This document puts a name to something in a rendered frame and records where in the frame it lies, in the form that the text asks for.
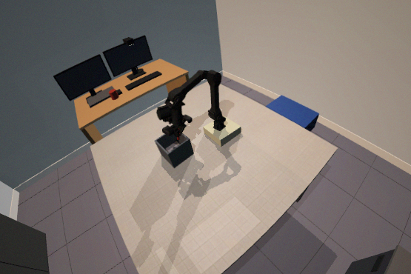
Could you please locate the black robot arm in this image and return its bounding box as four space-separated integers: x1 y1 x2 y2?
156 70 226 131

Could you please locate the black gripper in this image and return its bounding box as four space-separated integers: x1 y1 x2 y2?
162 114 193 137

